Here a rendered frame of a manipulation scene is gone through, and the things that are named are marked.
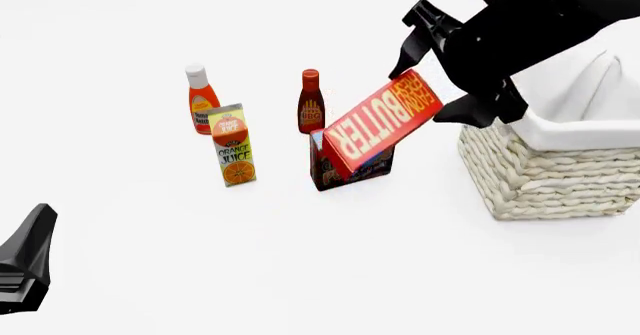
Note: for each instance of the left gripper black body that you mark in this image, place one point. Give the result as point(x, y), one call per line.
point(20, 290)

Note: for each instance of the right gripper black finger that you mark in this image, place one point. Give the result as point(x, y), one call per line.
point(410, 55)
point(470, 112)

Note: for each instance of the ketchup bottle with white cap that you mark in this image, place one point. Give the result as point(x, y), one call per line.
point(201, 102)

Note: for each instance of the dark red BBQ sauce bottle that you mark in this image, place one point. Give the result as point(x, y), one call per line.
point(311, 106)

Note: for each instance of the dark printed food box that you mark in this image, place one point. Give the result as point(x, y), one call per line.
point(325, 170)

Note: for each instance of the pale woven wicker basket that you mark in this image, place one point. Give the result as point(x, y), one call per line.
point(550, 181)

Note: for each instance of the white cloth basket liner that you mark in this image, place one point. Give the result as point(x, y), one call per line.
point(585, 98)

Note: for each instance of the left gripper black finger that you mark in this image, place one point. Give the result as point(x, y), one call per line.
point(35, 237)

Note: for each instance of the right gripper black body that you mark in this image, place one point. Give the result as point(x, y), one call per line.
point(434, 18)

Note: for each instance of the red butter box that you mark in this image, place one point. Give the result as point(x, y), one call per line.
point(380, 121)

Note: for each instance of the orange juice carton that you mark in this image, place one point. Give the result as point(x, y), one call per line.
point(235, 147)

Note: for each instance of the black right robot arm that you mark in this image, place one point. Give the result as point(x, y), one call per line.
point(550, 20)

